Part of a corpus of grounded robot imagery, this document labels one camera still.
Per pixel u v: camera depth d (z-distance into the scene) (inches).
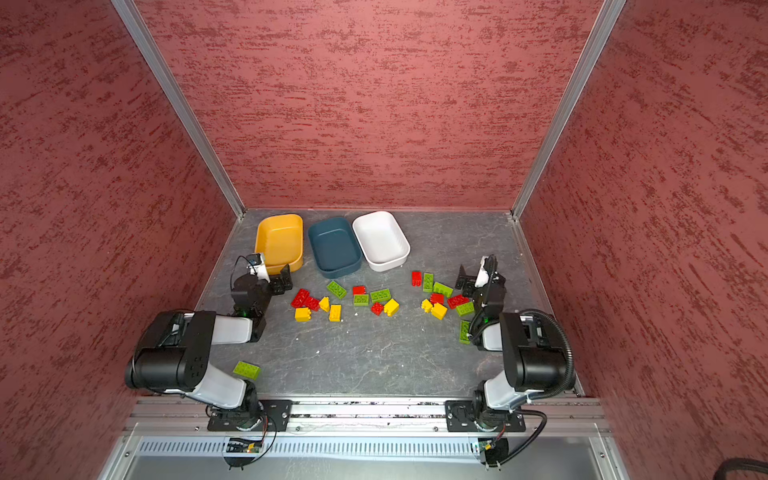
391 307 36.3
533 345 20.3
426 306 36.3
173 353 17.8
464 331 34.4
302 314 35.6
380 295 37.3
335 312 36.3
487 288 29.8
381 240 42.9
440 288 37.9
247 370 31.9
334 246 42.6
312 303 36.8
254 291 28.7
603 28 28.9
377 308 36.3
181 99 34.4
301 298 37.3
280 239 43.5
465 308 36.3
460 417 29.1
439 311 36.1
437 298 37.2
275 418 29.3
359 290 38.4
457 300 37.3
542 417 25.8
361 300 37.2
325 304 36.3
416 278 39.3
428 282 39.0
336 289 38.3
